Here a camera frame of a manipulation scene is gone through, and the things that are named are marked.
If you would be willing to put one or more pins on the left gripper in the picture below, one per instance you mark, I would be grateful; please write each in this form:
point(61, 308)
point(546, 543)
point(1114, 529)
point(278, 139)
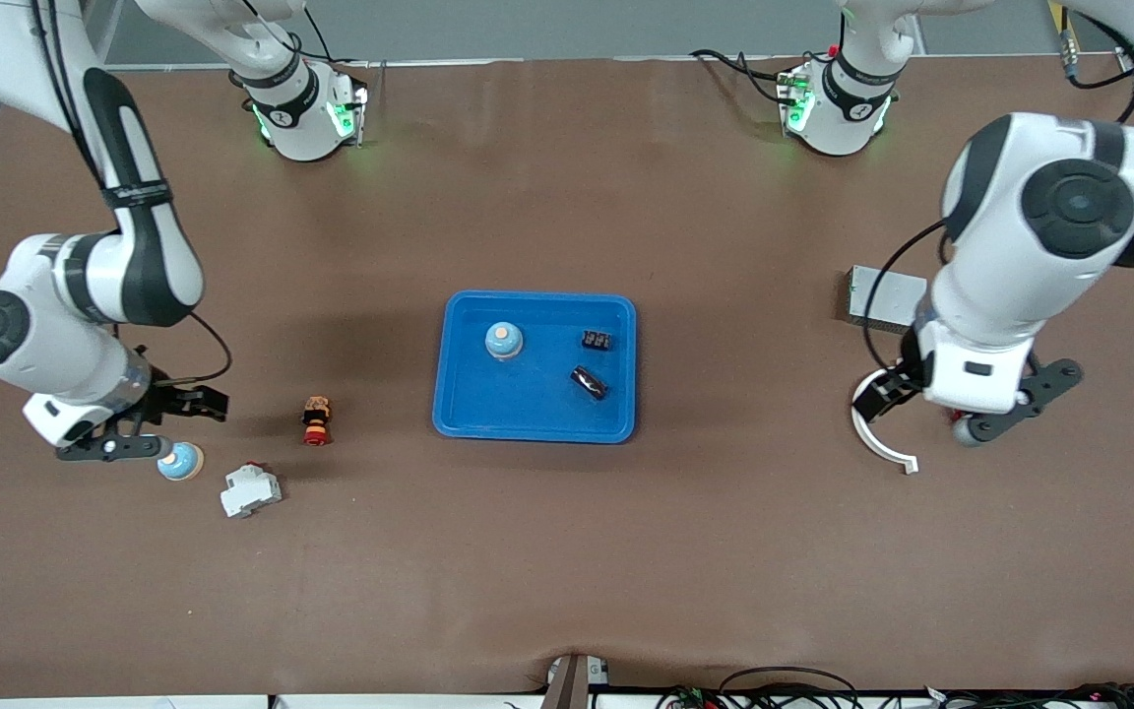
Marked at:
point(897, 383)

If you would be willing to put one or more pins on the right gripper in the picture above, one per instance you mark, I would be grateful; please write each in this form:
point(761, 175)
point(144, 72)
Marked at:
point(165, 398)

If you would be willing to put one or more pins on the blue dome bell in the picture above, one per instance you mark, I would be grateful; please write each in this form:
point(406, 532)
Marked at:
point(503, 345)
point(183, 466)

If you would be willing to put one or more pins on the small black connector block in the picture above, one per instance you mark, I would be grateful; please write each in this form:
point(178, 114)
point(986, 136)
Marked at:
point(597, 340)

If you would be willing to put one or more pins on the long brown electrolytic capacitor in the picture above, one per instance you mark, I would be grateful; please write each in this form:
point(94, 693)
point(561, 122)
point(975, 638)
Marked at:
point(589, 383)

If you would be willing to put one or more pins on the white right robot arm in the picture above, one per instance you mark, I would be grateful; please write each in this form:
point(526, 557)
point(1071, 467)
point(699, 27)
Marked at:
point(45, 325)

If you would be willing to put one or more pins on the blue plastic tray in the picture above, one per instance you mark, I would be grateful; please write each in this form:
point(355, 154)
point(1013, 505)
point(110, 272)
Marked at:
point(528, 404)

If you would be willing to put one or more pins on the silver metal box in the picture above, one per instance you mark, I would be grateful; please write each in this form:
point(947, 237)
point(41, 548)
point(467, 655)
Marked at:
point(897, 295)

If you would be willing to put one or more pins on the white circuit breaker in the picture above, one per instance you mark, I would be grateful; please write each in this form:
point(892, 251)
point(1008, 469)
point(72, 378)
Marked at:
point(250, 490)

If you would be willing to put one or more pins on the orange and red push button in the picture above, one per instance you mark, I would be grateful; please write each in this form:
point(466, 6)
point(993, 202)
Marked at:
point(316, 414)

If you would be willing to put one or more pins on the brown table mat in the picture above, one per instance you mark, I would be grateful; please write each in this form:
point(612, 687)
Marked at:
point(567, 551)

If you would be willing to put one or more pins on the white semicircular bracket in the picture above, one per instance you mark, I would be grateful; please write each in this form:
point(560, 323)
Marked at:
point(873, 454)

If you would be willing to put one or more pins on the metal stand bracket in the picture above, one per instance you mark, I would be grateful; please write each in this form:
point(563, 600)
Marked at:
point(569, 684)

